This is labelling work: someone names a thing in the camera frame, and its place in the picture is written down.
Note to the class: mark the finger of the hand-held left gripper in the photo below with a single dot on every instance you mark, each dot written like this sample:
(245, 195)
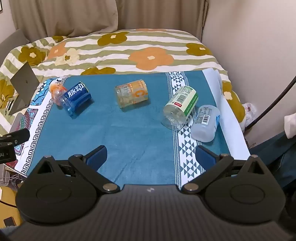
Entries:
(19, 135)

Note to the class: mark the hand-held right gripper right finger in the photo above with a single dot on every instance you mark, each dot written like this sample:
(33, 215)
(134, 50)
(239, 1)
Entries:
(204, 156)

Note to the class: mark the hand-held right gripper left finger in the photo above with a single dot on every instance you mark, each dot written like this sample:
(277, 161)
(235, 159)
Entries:
(98, 156)

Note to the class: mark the frosted white plastic cup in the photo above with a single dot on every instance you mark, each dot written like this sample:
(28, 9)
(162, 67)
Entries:
(205, 122)

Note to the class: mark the orange cartoon print cup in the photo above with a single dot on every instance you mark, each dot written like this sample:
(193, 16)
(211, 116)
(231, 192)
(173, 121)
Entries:
(56, 89)

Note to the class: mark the green label clear cup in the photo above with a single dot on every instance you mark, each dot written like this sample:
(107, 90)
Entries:
(182, 100)

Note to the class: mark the blue label plastic cup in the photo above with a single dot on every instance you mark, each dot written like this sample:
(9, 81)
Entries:
(76, 96)

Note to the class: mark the orange label clear cup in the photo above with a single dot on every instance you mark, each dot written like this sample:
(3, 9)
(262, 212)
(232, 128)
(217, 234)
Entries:
(135, 92)

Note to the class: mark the mandala print cloth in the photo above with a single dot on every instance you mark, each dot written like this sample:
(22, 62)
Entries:
(24, 119)

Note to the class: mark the teal patterned-border cloth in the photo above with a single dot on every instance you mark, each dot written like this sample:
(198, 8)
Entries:
(129, 129)

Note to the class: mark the grey laptop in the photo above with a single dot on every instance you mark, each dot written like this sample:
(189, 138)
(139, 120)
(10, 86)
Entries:
(24, 85)

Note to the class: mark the white plastic bag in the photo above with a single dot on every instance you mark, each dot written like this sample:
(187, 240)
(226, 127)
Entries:
(248, 113)

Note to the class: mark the dark clothing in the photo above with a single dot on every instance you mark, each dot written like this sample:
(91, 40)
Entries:
(277, 157)

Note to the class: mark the white cloth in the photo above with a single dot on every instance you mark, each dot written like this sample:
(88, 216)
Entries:
(290, 126)

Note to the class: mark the floral striped blanket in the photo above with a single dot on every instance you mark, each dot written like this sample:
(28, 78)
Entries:
(115, 53)

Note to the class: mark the beige curtain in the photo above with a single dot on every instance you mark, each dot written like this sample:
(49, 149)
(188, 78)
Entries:
(150, 14)

